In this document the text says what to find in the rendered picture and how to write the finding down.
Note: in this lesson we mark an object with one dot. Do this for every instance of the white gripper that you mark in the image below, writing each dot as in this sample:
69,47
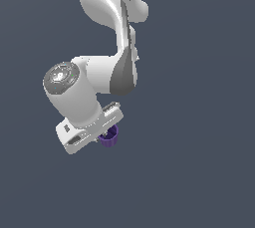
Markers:
83,132

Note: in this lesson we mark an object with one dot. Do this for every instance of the purple ribbed cup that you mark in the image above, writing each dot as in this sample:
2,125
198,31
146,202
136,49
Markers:
110,137

